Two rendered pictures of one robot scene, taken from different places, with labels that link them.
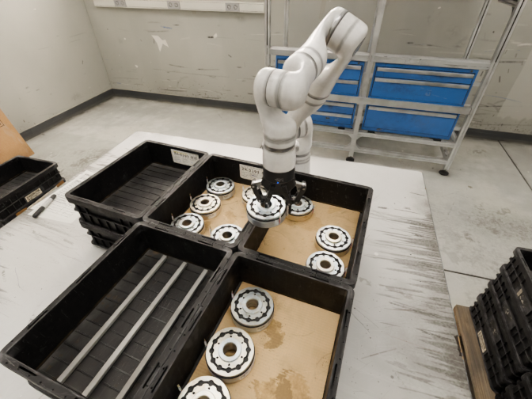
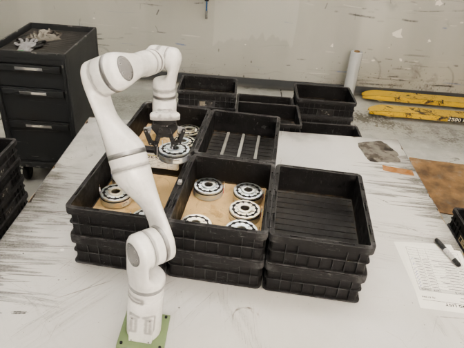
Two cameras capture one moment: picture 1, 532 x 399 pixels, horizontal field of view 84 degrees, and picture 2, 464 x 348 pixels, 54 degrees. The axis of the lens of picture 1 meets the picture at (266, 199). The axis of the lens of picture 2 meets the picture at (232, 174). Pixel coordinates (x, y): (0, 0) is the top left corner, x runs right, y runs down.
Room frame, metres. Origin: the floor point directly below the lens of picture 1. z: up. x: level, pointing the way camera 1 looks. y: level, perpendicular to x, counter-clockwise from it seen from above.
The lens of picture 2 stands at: (1.89, -0.17, 1.74)
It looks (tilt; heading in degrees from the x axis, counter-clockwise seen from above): 32 degrees down; 164
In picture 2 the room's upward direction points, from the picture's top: 4 degrees clockwise
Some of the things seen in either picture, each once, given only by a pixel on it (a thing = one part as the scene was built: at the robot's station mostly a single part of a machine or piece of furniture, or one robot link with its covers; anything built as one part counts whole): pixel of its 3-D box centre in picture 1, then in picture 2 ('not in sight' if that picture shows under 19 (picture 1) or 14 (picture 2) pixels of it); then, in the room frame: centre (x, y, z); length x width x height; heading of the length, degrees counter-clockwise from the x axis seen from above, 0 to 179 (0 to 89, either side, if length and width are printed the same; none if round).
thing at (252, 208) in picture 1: (266, 206); (174, 149); (0.58, 0.00, 1.00); 0.10 x 0.10 x 0.01
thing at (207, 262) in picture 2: not in sight; (223, 230); (0.74, 0.14, 0.76); 0.40 x 0.30 x 0.12; 158
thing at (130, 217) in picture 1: (144, 174); (319, 204); (0.85, 0.42, 0.92); 0.40 x 0.30 x 0.02; 158
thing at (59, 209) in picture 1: (77, 193); (440, 275); (1.02, 0.83, 0.70); 0.33 x 0.23 x 0.01; 164
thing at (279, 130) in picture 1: (275, 108); (166, 72); (0.58, -0.02, 1.26); 0.09 x 0.07 x 0.15; 59
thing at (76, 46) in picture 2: not in sight; (56, 104); (-1.09, -0.57, 0.45); 0.60 x 0.45 x 0.90; 164
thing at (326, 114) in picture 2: not in sight; (319, 122); (-0.78, 1.22, 0.37); 0.40 x 0.30 x 0.45; 74
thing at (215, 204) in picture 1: (205, 203); (244, 209); (0.76, 0.21, 0.86); 0.10 x 0.10 x 0.01
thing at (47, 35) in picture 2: not in sight; (45, 34); (-1.22, -0.58, 0.88); 0.29 x 0.22 x 0.03; 164
